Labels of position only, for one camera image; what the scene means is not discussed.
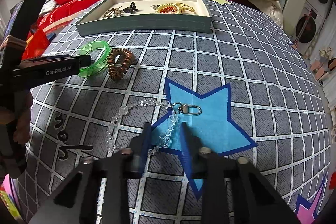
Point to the silver jewelry piece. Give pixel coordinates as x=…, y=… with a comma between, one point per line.
x=154, y=7

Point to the pink slipper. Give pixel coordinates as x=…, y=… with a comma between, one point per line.
x=319, y=72

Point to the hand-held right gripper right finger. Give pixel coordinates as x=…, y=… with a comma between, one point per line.
x=189, y=150

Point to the blue checkered tablecloth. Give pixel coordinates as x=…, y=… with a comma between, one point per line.
x=236, y=69

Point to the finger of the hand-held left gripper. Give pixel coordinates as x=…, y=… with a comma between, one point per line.
x=47, y=72
x=65, y=60

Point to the green translucent bangle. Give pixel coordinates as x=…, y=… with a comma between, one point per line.
x=101, y=62

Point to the grey-green jewelry tray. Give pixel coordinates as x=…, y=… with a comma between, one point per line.
x=147, y=24

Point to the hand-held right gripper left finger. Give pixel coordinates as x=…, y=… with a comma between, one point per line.
x=145, y=145

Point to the person's left hand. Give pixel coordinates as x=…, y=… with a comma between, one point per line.
x=25, y=116

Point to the grey-white blanket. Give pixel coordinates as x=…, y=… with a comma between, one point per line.
x=48, y=7

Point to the black hair clip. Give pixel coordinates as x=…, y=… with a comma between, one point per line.
x=130, y=7

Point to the dark red slipper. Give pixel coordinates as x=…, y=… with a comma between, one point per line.
x=332, y=64

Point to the red gift bag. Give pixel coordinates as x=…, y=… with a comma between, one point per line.
x=39, y=40

